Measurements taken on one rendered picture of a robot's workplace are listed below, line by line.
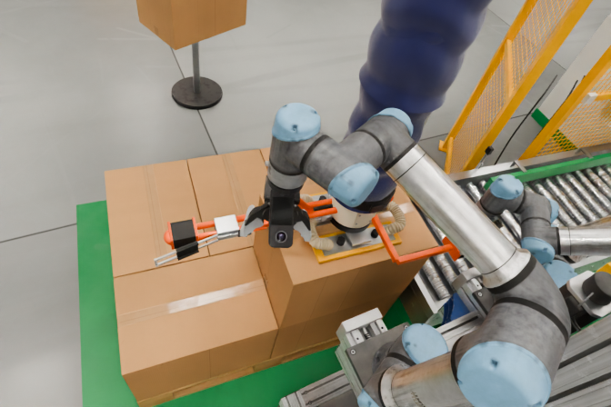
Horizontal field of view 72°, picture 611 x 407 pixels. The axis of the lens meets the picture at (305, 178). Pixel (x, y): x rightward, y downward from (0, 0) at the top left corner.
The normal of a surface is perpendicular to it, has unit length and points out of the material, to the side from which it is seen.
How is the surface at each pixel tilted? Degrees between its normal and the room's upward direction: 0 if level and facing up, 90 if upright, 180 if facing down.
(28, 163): 0
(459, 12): 74
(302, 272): 0
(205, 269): 0
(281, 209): 32
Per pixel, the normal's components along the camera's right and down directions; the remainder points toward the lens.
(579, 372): -0.89, 0.22
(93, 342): 0.16, -0.64
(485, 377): -0.58, 0.44
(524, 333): -0.05, -0.77
